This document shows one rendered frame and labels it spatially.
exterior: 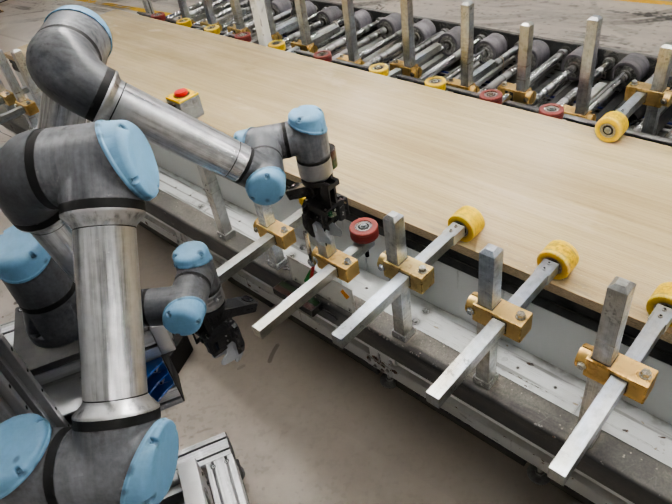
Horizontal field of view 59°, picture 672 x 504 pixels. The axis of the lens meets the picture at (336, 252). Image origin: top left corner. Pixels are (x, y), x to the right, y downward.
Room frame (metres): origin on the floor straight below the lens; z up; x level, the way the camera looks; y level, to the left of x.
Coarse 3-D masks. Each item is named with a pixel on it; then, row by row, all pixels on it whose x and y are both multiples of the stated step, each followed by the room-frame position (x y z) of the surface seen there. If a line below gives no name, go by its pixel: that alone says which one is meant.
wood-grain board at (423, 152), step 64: (128, 64) 2.85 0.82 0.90; (192, 64) 2.71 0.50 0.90; (256, 64) 2.58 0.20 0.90; (320, 64) 2.46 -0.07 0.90; (384, 128) 1.82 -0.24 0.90; (448, 128) 1.74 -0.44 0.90; (512, 128) 1.67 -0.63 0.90; (576, 128) 1.61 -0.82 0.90; (384, 192) 1.44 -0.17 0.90; (448, 192) 1.39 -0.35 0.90; (512, 192) 1.33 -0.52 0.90; (576, 192) 1.28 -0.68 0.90; (640, 192) 1.24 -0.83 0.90; (512, 256) 1.08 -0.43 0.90; (640, 256) 1.00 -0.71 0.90; (640, 320) 0.81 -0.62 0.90
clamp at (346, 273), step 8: (320, 256) 1.24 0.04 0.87; (336, 256) 1.23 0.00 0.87; (344, 256) 1.22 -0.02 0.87; (320, 264) 1.24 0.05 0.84; (336, 264) 1.20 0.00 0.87; (344, 264) 1.19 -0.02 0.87; (352, 264) 1.19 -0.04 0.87; (344, 272) 1.17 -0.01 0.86; (352, 272) 1.18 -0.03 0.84; (344, 280) 1.18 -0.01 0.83
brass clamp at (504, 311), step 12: (468, 300) 0.89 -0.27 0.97; (504, 300) 0.87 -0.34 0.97; (468, 312) 0.88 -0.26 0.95; (480, 312) 0.86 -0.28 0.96; (492, 312) 0.84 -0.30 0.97; (504, 312) 0.84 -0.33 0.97; (516, 312) 0.83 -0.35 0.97; (528, 312) 0.83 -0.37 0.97; (516, 324) 0.80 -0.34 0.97; (528, 324) 0.81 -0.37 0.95; (516, 336) 0.80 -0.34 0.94
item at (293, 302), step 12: (348, 252) 1.25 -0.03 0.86; (360, 252) 1.26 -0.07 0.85; (324, 276) 1.17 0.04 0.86; (336, 276) 1.19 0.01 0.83; (300, 288) 1.14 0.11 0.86; (312, 288) 1.13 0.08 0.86; (288, 300) 1.10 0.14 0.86; (300, 300) 1.10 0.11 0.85; (276, 312) 1.07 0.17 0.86; (288, 312) 1.07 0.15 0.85; (264, 324) 1.03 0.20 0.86; (276, 324) 1.05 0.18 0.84; (264, 336) 1.02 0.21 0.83
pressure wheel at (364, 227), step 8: (352, 224) 1.31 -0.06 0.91; (360, 224) 1.31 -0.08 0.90; (368, 224) 1.30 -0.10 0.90; (376, 224) 1.29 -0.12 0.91; (352, 232) 1.27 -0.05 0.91; (360, 232) 1.27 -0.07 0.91; (368, 232) 1.26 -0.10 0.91; (376, 232) 1.27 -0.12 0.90; (352, 240) 1.28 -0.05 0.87; (360, 240) 1.26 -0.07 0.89; (368, 240) 1.26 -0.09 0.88; (368, 256) 1.29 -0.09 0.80
